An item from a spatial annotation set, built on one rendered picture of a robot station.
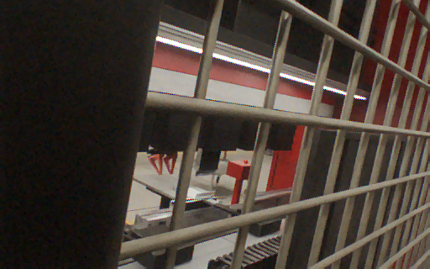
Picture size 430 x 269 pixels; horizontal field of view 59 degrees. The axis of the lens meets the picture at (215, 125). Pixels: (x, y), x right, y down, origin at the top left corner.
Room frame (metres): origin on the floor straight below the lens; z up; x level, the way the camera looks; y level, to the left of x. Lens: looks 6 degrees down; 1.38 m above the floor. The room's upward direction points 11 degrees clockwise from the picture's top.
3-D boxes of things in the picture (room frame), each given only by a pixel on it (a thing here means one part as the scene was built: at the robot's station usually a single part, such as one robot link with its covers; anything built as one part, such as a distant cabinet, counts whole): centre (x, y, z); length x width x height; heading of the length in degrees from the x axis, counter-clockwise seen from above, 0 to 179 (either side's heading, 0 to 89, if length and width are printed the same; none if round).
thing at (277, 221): (1.18, -0.12, 1.01); 0.26 x 0.12 x 0.05; 51
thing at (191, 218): (1.23, 0.04, 0.92); 0.39 x 0.06 x 0.10; 141
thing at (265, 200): (1.70, -0.34, 0.92); 0.50 x 0.06 x 0.10; 141
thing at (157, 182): (1.37, 0.12, 1.00); 0.26 x 0.18 x 0.01; 51
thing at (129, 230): (0.87, 0.13, 1.01); 0.26 x 0.12 x 0.05; 51
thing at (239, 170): (3.17, -0.29, 0.41); 0.25 x 0.20 x 0.83; 51
